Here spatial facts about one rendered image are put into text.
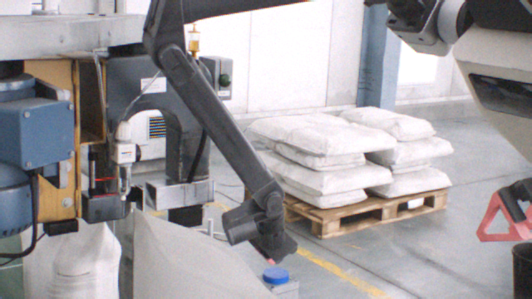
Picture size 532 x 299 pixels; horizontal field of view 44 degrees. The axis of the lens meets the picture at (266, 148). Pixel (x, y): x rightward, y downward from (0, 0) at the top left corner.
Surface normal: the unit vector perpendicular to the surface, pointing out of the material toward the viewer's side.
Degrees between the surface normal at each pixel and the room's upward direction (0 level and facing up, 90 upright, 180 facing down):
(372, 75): 90
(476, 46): 40
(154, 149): 90
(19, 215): 91
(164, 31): 106
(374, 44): 90
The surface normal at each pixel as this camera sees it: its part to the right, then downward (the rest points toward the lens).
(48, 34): 0.96, 0.11
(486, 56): -0.50, -0.68
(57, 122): 0.87, 0.16
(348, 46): 0.58, 0.22
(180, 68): 0.37, 0.49
